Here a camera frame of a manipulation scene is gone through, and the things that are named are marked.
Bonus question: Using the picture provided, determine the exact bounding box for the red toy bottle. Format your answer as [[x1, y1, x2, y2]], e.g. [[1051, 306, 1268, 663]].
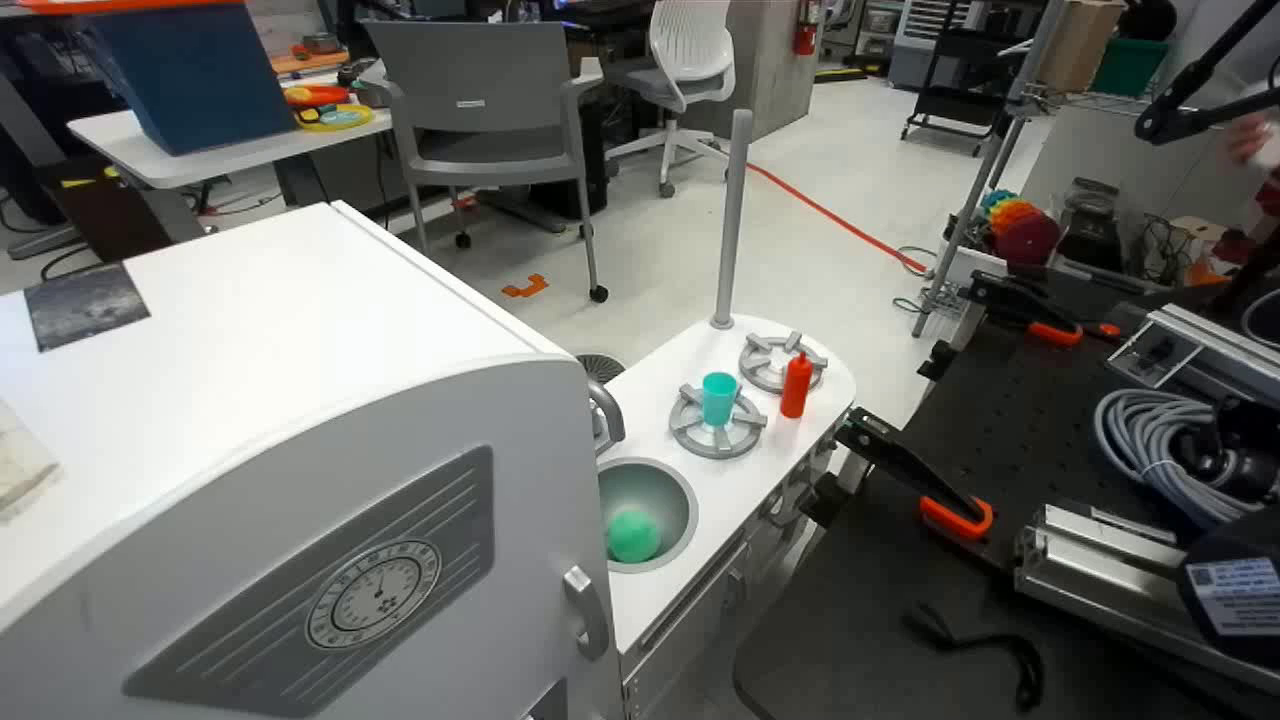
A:
[[774, 350, 815, 425]]

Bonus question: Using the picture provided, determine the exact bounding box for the grey toy sink basin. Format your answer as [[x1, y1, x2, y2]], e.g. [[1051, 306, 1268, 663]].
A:
[[592, 451, 702, 577]]

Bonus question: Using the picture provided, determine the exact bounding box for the red fire extinguisher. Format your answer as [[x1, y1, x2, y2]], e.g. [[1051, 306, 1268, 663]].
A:
[[788, 0, 821, 59]]

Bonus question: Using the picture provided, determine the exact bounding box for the grey office chair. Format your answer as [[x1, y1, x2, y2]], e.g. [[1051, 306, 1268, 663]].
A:
[[359, 18, 617, 308]]

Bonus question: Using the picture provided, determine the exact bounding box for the dark glass jar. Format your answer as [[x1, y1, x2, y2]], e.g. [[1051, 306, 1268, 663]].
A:
[[1056, 172, 1133, 274]]

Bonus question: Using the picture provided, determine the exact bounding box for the grey upright pole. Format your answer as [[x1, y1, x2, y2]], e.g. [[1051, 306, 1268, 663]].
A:
[[706, 108, 761, 332]]

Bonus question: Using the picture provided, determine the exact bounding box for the green box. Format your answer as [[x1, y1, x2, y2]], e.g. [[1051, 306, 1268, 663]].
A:
[[1087, 34, 1175, 101]]

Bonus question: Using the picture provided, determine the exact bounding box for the aluminium extrusion rail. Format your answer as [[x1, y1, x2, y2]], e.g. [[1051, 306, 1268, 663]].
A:
[[1006, 496, 1280, 701]]

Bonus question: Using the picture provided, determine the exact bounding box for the metal stand leg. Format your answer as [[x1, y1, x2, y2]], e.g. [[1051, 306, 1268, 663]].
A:
[[908, 106, 1047, 340]]

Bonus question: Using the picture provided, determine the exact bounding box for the white office chair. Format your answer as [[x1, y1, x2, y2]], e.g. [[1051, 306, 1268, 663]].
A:
[[605, 0, 738, 203]]

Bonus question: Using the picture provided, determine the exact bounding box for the grey coiled cable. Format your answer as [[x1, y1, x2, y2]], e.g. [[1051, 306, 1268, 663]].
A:
[[1087, 383, 1268, 532]]

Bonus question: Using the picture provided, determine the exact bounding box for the cardboard box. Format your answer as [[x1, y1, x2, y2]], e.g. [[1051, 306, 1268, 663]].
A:
[[1035, 0, 1133, 98]]

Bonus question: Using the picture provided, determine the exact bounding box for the teal plastic cup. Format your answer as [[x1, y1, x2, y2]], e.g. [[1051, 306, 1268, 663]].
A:
[[700, 370, 745, 434]]

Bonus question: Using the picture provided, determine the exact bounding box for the grey toy burner grate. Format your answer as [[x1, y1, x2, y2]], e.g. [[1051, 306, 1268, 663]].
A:
[[736, 329, 830, 402], [662, 377, 770, 463]]

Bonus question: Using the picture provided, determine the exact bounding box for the green ball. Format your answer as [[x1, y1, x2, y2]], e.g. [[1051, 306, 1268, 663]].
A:
[[605, 506, 667, 563]]

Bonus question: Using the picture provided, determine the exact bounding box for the colourful toys pile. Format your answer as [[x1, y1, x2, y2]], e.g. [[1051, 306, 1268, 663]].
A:
[[281, 79, 378, 136]]

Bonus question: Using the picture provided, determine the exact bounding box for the rainbow plush toy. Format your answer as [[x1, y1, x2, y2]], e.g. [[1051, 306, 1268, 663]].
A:
[[982, 193, 1069, 282]]

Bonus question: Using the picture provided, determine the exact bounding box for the black wheeled cart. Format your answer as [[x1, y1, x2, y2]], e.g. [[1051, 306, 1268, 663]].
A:
[[895, 0, 1060, 162]]

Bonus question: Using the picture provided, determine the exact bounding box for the white table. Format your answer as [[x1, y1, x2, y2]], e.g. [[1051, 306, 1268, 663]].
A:
[[62, 101, 401, 198]]

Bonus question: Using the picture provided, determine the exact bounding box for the black orange bar clamp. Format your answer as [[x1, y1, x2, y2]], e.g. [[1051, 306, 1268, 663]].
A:
[[830, 405, 1000, 549], [962, 270, 1127, 355]]

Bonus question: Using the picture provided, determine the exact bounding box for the blue box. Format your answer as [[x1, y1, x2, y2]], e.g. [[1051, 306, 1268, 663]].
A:
[[85, 0, 301, 162]]

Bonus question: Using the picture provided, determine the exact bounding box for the black loose cable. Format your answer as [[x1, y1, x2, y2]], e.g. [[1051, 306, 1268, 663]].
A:
[[908, 603, 1047, 717]]

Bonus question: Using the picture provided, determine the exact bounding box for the black robot base with label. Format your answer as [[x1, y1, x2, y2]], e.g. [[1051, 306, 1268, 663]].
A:
[[1175, 501, 1280, 674]]

